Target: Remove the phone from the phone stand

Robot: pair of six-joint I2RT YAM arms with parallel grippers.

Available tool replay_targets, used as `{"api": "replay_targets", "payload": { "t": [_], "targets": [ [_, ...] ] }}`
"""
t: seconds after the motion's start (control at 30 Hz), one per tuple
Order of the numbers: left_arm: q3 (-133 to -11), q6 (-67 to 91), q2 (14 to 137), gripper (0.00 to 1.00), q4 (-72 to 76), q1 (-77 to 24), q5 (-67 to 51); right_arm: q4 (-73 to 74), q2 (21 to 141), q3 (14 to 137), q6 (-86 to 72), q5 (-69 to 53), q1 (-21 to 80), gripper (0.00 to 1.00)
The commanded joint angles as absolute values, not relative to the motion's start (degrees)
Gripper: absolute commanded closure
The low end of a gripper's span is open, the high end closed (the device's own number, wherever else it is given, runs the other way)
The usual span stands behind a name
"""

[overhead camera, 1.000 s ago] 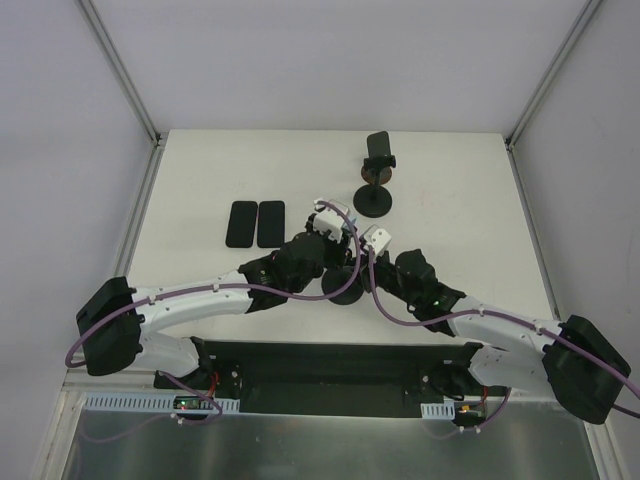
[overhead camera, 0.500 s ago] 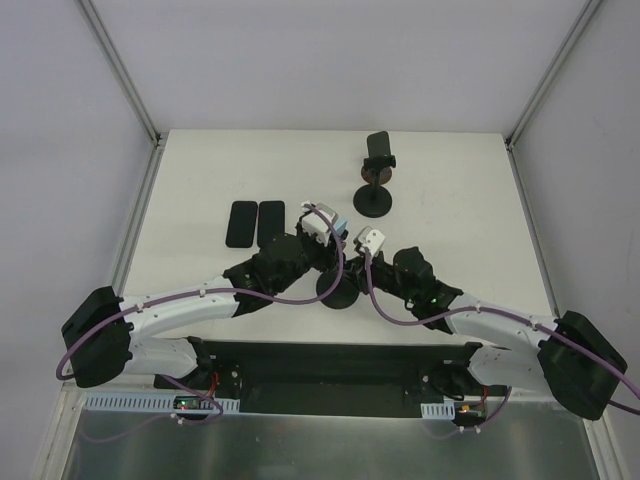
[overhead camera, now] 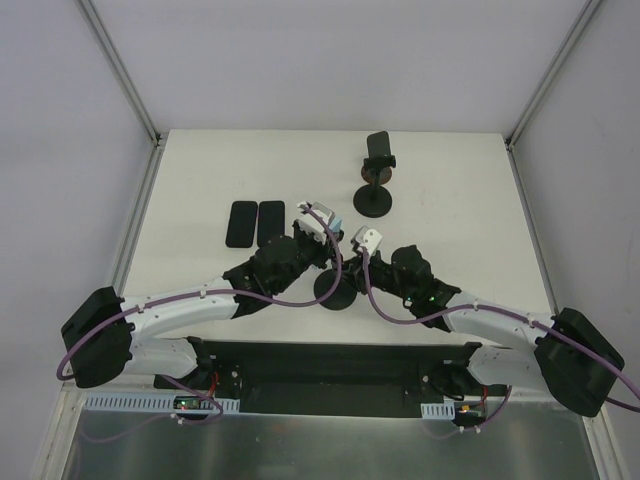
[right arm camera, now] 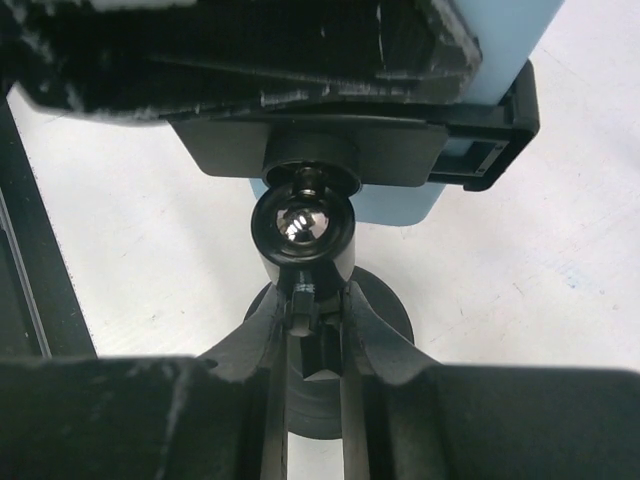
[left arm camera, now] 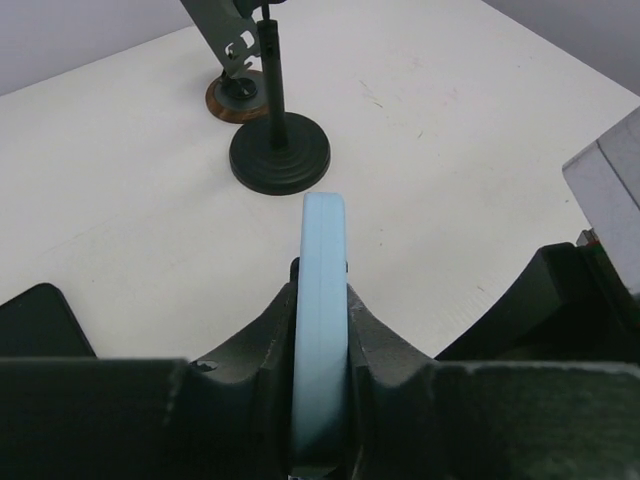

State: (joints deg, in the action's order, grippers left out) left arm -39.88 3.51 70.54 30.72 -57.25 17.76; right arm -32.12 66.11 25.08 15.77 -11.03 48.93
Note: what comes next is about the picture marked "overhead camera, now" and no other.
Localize black tall clamp phone stand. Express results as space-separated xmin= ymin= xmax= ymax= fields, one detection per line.
xmin=313 ymin=267 xmax=359 ymax=311

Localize light blue phone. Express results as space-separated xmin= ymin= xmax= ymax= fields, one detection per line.
xmin=329 ymin=215 xmax=342 ymax=235

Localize black phone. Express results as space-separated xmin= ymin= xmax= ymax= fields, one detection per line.
xmin=225 ymin=200 xmax=258 ymax=248
xmin=257 ymin=200 xmax=286 ymax=248

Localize black round base phone stand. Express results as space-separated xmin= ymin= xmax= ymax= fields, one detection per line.
xmin=353 ymin=155 xmax=396 ymax=218

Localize brown base metal phone stand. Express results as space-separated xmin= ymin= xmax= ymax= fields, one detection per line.
xmin=361 ymin=131 xmax=392 ymax=184

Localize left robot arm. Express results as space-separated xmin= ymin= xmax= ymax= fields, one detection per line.
xmin=56 ymin=220 xmax=344 ymax=389

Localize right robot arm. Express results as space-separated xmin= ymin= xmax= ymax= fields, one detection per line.
xmin=341 ymin=245 xmax=624 ymax=417

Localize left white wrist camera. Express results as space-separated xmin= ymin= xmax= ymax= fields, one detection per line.
xmin=295 ymin=202 xmax=340 ymax=241

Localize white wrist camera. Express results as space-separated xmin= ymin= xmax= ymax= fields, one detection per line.
xmin=350 ymin=226 xmax=383 ymax=258
xmin=295 ymin=202 xmax=340 ymax=241

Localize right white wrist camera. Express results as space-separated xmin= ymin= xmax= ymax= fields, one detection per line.
xmin=350 ymin=226 xmax=383 ymax=258

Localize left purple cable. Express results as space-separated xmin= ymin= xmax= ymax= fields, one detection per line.
xmin=55 ymin=207 xmax=345 ymax=384

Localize right white cable duct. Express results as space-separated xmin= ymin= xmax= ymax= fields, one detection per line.
xmin=420 ymin=401 xmax=456 ymax=421

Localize white cable duct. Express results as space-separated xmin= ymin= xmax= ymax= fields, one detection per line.
xmin=84 ymin=393 xmax=240 ymax=415
xmin=420 ymin=401 xmax=456 ymax=421

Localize left aluminium frame post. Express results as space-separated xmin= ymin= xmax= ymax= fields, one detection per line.
xmin=74 ymin=0 xmax=169 ymax=149

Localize aluminium frame post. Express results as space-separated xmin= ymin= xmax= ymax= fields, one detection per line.
xmin=74 ymin=0 xmax=169 ymax=149
xmin=504 ymin=0 xmax=606 ymax=151

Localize left white cable duct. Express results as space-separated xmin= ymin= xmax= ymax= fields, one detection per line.
xmin=84 ymin=393 xmax=240 ymax=415

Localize aluminium front rail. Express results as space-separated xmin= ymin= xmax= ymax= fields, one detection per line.
xmin=62 ymin=374 xmax=158 ymax=393

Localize right aluminium frame post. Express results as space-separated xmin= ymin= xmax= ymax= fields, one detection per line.
xmin=504 ymin=0 xmax=606 ymax=151

